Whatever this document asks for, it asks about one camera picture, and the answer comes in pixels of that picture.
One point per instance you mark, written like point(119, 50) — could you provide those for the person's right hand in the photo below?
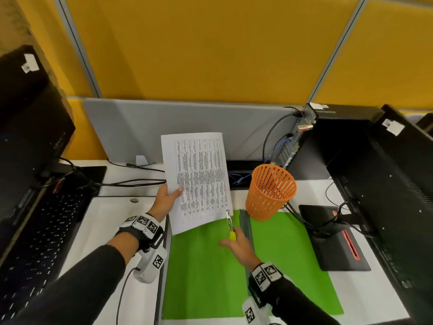
point(243, 250)

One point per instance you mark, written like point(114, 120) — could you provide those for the person's left hand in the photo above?
point(162, 204)

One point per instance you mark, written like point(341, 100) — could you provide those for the green folder with dark spine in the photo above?
point(203, 277)

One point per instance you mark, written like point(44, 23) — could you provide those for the stack of printed papers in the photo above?
point(199, 172)

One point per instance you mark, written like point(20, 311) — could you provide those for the white tray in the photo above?
point(101, 226)

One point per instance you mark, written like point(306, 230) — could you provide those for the person's left forearm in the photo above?
point(77, 287)

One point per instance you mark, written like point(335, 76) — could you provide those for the person's right forearm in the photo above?
point(297, 308)

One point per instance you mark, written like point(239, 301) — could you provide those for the orange mesh basket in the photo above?
point(269, 192)

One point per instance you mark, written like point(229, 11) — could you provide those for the plain black monitor stand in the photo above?
point(98, 174)

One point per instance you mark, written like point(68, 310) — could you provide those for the black monitor stand red stripe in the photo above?
point(335, 253)

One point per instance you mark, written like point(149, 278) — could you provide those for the black keyboard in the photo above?
point(44, 247)

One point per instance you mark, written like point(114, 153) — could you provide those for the black desktop computer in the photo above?
point(338, 142)

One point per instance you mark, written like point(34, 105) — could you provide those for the black monitor without stripe stand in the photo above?
point(30, 138)

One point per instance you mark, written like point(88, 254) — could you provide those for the white paper sticker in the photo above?
point(394, 127)
point(30, 63)
point(319, 105)

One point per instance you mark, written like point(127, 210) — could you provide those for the black monitor with vented back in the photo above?
point(399, 199)

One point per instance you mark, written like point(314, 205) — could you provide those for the white divider bracket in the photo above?
point(142, 160)

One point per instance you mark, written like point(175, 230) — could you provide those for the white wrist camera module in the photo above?
point(252, 314)
point(150, 267)

